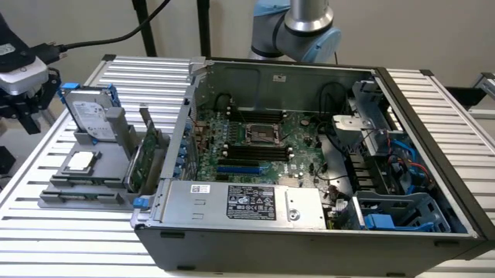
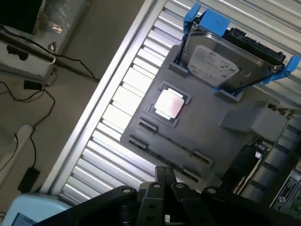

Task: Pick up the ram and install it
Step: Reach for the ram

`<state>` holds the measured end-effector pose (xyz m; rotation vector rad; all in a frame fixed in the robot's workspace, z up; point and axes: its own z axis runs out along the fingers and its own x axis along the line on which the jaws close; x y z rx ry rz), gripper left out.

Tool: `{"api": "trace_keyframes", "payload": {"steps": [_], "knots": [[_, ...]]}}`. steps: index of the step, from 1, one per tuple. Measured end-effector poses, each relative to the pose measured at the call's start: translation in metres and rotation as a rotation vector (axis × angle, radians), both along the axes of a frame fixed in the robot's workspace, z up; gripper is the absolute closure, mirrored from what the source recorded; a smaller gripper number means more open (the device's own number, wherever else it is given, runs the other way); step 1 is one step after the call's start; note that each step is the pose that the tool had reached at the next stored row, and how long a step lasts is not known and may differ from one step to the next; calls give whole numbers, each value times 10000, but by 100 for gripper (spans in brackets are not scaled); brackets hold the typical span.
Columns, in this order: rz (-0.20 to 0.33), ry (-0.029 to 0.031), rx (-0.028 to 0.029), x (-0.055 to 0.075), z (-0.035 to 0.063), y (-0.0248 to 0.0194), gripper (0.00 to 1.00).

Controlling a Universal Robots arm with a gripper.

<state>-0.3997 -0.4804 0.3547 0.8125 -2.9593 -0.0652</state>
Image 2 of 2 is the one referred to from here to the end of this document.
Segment green graphics card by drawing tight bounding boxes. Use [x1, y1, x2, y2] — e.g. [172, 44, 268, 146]
[222, 101, 296, 196]

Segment grey plastic parts rack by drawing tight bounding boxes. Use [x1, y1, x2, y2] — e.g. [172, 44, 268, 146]
[119, 43, 290, 186]

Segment silver CPU chip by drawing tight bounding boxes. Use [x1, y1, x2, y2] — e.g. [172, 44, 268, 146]
[154, 89, 185, 120]

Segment silver power supply unit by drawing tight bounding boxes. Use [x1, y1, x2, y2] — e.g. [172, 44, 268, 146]
[275, 169, 301, 212]

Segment large black power adapter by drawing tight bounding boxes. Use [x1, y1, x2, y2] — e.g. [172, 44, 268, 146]
[18, 167, 41, 193]

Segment white power strip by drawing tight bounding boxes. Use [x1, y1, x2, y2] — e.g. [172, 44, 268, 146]
[0, 124, 33, 171]

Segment silver hard disk drive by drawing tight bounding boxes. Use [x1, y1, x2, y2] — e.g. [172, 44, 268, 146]
[182, 25, 286, 91]

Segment small black power adapter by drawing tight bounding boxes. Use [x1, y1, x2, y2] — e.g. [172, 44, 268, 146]
[23, 80, 42, 90]

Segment hard drive in blue caddy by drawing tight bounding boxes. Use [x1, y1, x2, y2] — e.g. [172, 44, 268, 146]
[181, 3, 301, 96]

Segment black box on desk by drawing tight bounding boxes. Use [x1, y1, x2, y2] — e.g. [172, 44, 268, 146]
[0, 0, 47, 35]

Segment long black floor cable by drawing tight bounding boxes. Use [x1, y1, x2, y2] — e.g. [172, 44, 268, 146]
[0, 81, 56, 169]

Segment black cable by desk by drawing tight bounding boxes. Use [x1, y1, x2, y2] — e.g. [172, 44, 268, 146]
[53, 54, 101, 81]

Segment black cables on floor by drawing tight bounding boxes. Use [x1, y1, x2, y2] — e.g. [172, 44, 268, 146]
[0, 25, 102, 81]

